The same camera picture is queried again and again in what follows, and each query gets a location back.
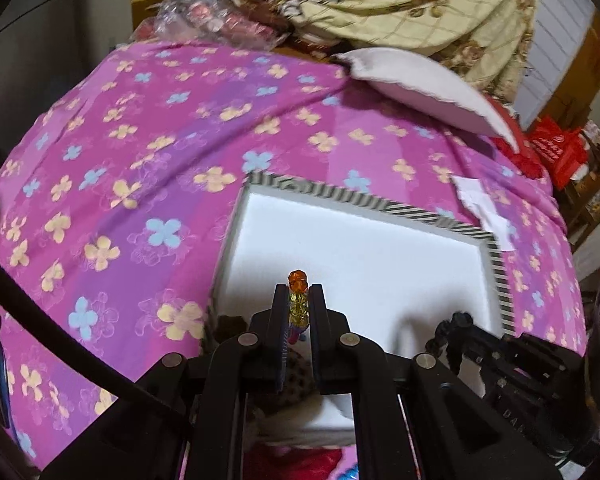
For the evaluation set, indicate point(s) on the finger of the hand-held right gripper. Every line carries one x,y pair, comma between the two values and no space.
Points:
482,347

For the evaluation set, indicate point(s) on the cream floral quilt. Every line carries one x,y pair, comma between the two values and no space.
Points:
405,5

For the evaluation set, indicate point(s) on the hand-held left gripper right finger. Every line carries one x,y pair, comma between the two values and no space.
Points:
317,345

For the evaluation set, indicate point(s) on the brown leopard scrunchie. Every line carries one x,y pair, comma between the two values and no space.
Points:
296,366

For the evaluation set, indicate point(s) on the red bow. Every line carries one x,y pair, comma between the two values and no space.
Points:
312,462

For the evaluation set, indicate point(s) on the white pillow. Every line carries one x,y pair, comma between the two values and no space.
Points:
420,85

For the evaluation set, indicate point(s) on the pink floral blanket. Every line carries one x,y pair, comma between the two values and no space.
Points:
130,160

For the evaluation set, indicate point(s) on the black scrunchie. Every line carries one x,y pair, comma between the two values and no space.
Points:
437,342

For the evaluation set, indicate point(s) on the wooden shelf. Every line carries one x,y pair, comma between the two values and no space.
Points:
595,195

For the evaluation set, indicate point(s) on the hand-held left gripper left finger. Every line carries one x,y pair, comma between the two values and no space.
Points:
280,345

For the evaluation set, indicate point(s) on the orange gold hair clip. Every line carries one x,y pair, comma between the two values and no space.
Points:
297,305

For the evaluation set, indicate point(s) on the white paper sheet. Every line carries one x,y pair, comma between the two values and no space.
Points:
480,205

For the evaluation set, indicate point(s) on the clear plastic bag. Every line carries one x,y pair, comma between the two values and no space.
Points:
215,15

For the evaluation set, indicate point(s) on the striped box white inside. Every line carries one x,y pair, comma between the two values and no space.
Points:
355,270

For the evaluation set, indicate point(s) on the red shopping bag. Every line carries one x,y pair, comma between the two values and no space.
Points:
560,150

